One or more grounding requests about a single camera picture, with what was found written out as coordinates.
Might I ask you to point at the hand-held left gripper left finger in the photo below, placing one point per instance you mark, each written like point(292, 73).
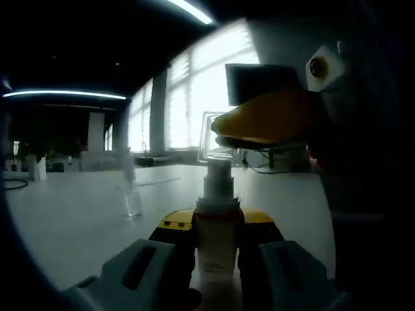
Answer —
point(155, 265)

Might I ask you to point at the wall-mounted dark screen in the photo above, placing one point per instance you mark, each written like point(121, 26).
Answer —
point(256, 81)

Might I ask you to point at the slim clear bottle cover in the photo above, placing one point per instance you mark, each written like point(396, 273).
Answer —
point(129, 168)

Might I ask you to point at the beige pump bottle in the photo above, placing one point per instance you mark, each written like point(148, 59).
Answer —
point(217, 243)

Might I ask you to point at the person's left hand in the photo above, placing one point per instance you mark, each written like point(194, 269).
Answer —
point(195, 298)

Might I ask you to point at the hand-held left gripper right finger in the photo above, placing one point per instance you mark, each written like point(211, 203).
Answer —
point(279, 269)

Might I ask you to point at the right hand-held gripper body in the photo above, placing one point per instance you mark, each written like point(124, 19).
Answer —
point(327, 69)

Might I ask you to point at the person's right hand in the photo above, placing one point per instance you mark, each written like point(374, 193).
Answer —
point(321, 162)

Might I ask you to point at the long ceiling light strip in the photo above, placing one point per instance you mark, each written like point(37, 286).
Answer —
point(191, 11)
point(65, 93)

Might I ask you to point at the wide clear bottle cover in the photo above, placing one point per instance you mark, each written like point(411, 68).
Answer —
point(204, 142)

